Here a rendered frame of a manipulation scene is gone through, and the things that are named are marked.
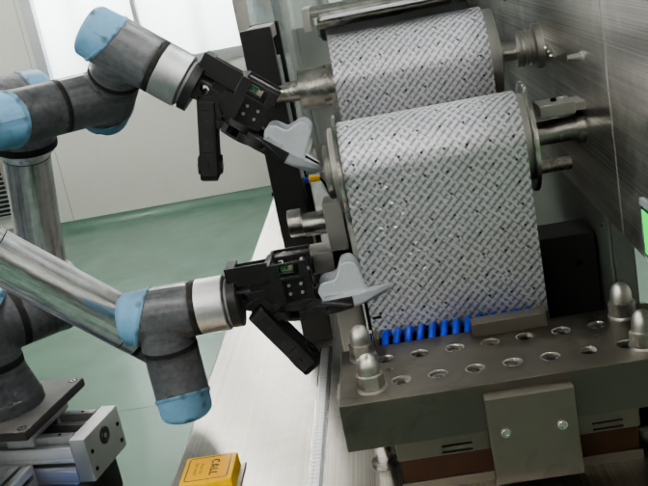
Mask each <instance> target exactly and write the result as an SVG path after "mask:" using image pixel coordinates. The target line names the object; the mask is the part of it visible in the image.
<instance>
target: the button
mask: <svg viewBox="0 0 648 486"><path fill-rule="evenodd" d="M240 467H241V464H240V460H239V456H238V453H237V452H236V451H235V452H229V453H223V454H216V455H210V456H204V457H198V458H191V459H188V460H187V463H186V466H185V469H184V472H183V475H182V478H181V479H180V482H179V485H178V486H236V483H237V479H238V476H239V471H240Z"/></svg>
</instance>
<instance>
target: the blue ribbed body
mask: <svg viewBox="0 0 648 486"><path fill-rule="evenodd" d="M470 318H473V317H472V316H470V315H467V316H466V317H465V321H464V325H463V323H462V321H461V319H460V318H459V317H455V318H454V319H453V321H452V327H451V325H450V323H449V321H448V320H446V319H444V320H443V321H442V322H441V328H440V327H439V325H438V323H437V322H435V321H431V322H430V323H429V328H428V330H427V327H426V326H425V324H423V323H419V324H418V327H417V331H416V330H415V328H414V326H412V325H408V326H407V327H406V329H405V334H404V332H403V330H402V328H400V327H396V328H395V329H394V330H393V335H392V332H391V330H389V329H385V330H384V331H383V332H382V335H381V338H380V343H381V345H388V344H394V343H399V342H405V341H411V340H417V339H423V338H434V337H440V336H446V335H452V334H458V333H465V332H470V331H471V330H472V329H471V323H470Z"/></svg>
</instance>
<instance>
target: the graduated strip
mask: <svg viewBox="0 0 648 486"><path fill-rule="evenodd" d="M332 359H333V346H329V347H323V348H320V359H319V366H318V375H317V386H316V396H315V405H314V416H313V426H312V435H311V446H310V464H309V475H308V485H307V486H324V479H325V465H326V449H327V435H328V419H329V405H330V389H331V375H332Z"/></svg>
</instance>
